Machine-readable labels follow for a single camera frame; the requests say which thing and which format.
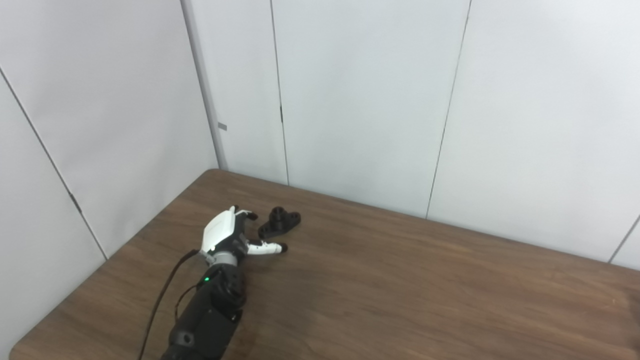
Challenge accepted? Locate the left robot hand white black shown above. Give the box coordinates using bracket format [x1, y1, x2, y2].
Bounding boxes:
[199, 205, 289, 267]

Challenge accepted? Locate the black flanged holder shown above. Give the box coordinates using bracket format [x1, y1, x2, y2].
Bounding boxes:
[257, 206, 302, 239]

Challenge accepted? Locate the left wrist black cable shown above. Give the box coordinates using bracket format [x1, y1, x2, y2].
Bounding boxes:
[137, 249, 201, 360]

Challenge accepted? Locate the grey wall corner post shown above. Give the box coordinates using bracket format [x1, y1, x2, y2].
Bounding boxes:
[180, 0, 229, 171]

